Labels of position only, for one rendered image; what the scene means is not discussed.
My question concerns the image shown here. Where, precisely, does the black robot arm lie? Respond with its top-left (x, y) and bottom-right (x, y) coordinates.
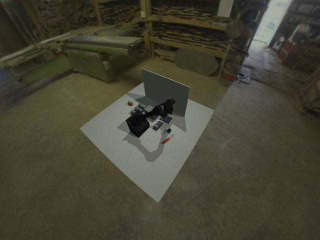
top-left (131, 99), bottom-right (176, 125)

